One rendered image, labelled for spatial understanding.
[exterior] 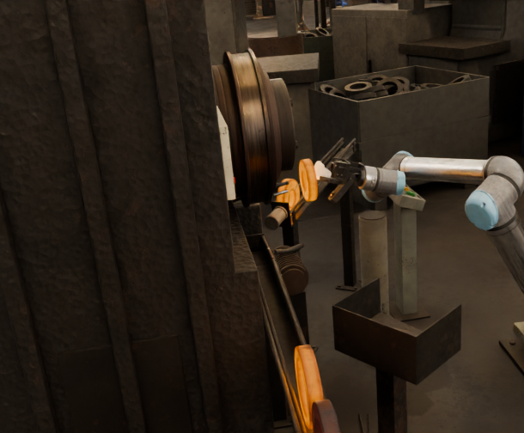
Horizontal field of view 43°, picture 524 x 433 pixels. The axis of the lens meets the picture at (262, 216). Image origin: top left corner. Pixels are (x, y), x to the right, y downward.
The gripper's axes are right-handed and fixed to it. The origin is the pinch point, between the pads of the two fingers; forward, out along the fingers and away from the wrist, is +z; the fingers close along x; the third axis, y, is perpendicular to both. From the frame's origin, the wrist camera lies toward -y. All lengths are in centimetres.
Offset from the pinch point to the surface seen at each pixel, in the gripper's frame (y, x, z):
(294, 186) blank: -9.9, -18.2, -0.7
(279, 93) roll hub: 32, 40, 25
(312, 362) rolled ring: -16, 107, 20
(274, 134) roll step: 22, 51, 26
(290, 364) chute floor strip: -31, 83, 17
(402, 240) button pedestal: -30, -32, -58
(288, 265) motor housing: -33.4, 6.3, 1.8
